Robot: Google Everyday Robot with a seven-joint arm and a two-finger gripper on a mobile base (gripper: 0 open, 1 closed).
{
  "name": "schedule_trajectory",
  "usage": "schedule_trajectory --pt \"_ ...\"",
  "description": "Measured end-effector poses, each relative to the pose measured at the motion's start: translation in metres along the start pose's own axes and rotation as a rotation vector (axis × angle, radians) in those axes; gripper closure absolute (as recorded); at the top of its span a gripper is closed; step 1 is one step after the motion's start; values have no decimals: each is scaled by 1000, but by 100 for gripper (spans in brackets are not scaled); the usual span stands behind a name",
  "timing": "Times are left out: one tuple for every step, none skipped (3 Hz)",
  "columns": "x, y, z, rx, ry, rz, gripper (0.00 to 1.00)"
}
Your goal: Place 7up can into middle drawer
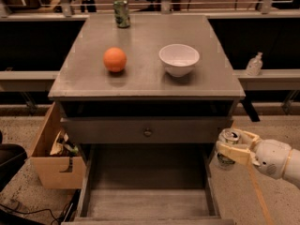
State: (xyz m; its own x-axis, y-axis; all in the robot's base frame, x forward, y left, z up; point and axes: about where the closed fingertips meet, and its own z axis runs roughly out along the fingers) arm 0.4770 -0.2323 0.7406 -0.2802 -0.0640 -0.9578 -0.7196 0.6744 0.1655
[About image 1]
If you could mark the black bin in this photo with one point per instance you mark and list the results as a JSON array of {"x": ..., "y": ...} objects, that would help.
[{"x": 12, "y": 158}]

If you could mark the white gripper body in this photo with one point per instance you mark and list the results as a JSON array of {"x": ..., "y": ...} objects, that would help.
[{"x": 271, "y": 157}]

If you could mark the cardboard box with trash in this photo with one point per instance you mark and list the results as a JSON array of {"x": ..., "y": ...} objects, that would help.
[{"x": 57, "y": 172}]

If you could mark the green soda can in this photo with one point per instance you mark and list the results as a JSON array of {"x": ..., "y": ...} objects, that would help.
[{"x": 121, "y": 13}]

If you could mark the grey top drawer with knob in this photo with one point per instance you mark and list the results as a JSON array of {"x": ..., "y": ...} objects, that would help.
[{"x": 144, "y": 129}]

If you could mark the white 7up can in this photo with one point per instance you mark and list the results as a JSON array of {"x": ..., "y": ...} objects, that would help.
[{"x": 232, "y": 137}]

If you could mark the orange ball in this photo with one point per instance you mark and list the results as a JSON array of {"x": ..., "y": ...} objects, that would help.
[{"x": 114, "y": 59}]

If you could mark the grey wooden drawer cabinet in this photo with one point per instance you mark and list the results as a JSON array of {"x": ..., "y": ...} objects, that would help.
[{"x": 85, "y": 88}]

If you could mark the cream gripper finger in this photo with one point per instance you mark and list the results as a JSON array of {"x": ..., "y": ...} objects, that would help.
[
  {"x": 238, "y": 153},
  {"x": 247, "y": 139}
]

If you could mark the white bowl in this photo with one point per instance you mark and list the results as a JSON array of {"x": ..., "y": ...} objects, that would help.
[{"x": 178, "y": 60}]

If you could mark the open grey middle drawer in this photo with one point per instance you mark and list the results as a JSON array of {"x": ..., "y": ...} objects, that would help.
[{"x": 147, "y": 184}]

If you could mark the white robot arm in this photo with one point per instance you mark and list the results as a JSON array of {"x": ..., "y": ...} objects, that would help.
[{"x": 291, "y": 172}]

